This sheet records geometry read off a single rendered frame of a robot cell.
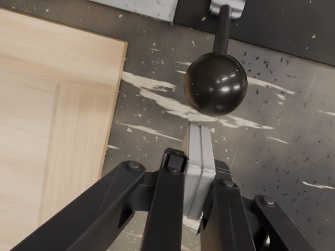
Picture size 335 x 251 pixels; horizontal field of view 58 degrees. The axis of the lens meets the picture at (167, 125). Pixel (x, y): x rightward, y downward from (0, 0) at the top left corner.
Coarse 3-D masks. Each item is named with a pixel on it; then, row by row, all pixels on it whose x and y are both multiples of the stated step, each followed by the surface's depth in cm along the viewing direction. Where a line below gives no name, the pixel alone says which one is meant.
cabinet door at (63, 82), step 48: (0, 48) 31; (48, 48) 30; (96, 48) 30; (0, 96) 33; (48, 96) 32; (96, 96) 32; (0, 144) 35; (48, 144) 34; (96, 144) 33; (0, 192) 37; (48, 192) 36; (0, 240) 39
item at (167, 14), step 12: (96, 0) 27; (108, 0) 27; (120, 0) 26; (132, 0) 26; (144, 0) 26; (156, 0) 26; (168, 0) 26; (144, 12) 27; (156, 12) 27; (168, 12) 26
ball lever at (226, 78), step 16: (224, 0) 24; (240, 0) 24; (224, 16) 23; (224, 32) 21; (224, 48) 20; (192, 64) 17; (208, 64) 16; (224, 64) 16; (240, 64) 17; (192, 80) 17; (208, 80) 16; (224, 80) 16; (240, 80) 17; (192, 96) 17; (208, 96) 16; (224, 96) 16; (240, 96) 17; (208, 112) 17; (224, 112) 17
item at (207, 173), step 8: (200, 128) 20; (208, 128) 20; (200, 136) 19; (208, 136) 19; (200, 144) 18; (208, 144) 18; (200, 152) 16; (208, 152) 16; (200, 160) 15; (208, 160) 15; (208, 168) 15; (200, 176) 15; (208, 176) 14; (200, 184) 15; (208, 184) 15; (200, 192) 15; (192, 200) 15; (200, 200) 15; (192, 208) 15; (200, 208) 15; (192, 216) 15; (200, 216) 15
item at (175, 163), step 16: (176, 160) 14; (160, 176) 13; (176, 176) 14; (160, 192) 12; (176, 192) 12; (160, 208) 11; (176, 208) 11; (160, 224) 10; (176, 224) 10; (144, 240) 9; (160, 240) 10; (176, 240) 10
